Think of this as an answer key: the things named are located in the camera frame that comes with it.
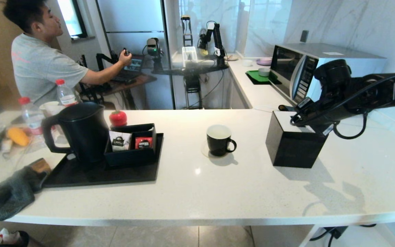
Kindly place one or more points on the grey cloth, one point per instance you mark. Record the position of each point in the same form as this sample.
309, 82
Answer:
9, 195

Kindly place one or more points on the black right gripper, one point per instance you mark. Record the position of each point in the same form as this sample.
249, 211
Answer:
315, 115

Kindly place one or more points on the black organizer box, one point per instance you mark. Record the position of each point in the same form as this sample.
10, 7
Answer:
129, 159

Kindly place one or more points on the silver refrigerator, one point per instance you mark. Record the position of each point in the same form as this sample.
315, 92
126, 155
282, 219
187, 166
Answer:
132, 20

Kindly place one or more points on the green tray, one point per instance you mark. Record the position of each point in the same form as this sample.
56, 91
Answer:
255, 77

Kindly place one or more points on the black serving tray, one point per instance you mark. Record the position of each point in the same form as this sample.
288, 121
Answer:
122, 176

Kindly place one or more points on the black mug white inside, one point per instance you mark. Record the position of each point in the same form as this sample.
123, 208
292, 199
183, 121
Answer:
218, 145

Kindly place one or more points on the black platform stand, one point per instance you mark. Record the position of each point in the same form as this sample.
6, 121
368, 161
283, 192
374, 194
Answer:
192, 85

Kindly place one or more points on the black jointed arm white joint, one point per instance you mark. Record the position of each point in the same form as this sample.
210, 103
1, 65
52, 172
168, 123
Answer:
217, 37

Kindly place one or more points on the black waste bin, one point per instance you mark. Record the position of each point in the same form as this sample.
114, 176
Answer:
9, 238

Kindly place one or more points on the man in grey shirt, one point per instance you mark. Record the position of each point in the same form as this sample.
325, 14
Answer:
39, 68

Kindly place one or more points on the black jointed control arm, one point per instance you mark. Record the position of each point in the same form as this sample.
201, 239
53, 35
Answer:
103, 58

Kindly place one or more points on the black framed window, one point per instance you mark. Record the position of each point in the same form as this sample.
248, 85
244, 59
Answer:
69, 17

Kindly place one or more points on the silver microwave oven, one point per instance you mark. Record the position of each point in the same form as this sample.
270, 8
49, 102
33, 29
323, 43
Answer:
293, 68

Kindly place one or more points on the black camera on stand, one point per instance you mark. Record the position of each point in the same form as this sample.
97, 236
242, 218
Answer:
153, 47

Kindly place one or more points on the red drink packet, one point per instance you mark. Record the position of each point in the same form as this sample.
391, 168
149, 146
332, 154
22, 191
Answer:
143, 142

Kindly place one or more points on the round translucent coaster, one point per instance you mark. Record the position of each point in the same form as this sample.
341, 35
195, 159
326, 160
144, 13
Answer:
203, 150

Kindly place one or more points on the black laptop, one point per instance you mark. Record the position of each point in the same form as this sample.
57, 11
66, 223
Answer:
134, 68

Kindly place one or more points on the purple plate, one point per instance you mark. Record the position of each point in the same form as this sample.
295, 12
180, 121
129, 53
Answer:
264, 61

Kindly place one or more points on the red tomato shaped container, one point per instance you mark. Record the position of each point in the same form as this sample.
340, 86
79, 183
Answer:
118, 118

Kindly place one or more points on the dark wall socket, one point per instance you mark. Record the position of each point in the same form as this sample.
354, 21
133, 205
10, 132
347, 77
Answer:
304, 36

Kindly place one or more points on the clear red-capped water bottle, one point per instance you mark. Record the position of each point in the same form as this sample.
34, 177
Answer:
31, 116
66, 97

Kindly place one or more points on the white plastic basket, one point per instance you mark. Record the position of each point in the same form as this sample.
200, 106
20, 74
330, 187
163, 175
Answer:
189, 56

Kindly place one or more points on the small pale bowl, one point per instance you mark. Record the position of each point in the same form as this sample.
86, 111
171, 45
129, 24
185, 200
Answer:
264, 72

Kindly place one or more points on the small white tag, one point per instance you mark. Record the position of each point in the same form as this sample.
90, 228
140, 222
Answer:
70, 156

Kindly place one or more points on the orange corn cob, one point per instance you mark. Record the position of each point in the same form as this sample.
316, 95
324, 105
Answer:
17, 136

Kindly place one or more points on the small white bowl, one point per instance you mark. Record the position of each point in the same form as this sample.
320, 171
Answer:
247, 62

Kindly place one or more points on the small wooden block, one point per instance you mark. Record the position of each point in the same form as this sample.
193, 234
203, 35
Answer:
39, 166

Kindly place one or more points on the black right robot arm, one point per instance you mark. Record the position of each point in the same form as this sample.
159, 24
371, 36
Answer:
372, 92

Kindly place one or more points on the black tissue box white top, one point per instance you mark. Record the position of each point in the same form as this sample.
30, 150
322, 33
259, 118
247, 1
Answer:
293, 147

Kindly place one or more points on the white tea bag packet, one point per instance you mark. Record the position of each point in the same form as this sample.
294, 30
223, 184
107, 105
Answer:
119, 141

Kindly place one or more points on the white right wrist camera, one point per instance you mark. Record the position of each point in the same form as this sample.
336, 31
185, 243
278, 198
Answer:
328, 130

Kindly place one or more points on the black electric kettle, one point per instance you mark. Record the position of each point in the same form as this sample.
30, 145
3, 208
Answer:
84, 137

